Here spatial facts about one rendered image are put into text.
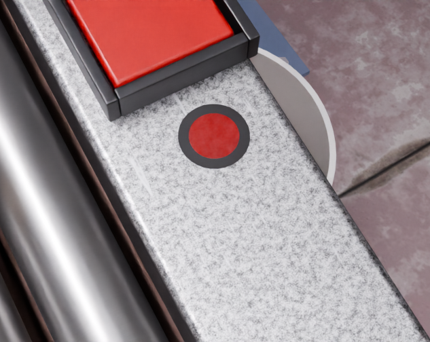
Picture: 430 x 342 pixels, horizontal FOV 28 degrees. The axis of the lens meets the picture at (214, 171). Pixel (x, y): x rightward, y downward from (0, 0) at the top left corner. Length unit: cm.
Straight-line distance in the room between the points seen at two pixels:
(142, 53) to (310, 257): 12
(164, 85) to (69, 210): 7
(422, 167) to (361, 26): 28
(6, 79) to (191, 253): 12
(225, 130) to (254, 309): 8
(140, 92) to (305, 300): 11
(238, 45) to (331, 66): 110
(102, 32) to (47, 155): 6
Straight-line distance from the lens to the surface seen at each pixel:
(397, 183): 140
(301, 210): 37
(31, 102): 39
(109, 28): 39
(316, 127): 104
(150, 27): 39
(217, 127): 38
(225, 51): 38
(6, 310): 36
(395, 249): 136
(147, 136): 38
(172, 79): 37
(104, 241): 36
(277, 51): 147
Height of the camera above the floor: 125
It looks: 66 degrees down
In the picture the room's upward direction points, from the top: 4 degrees clockwise
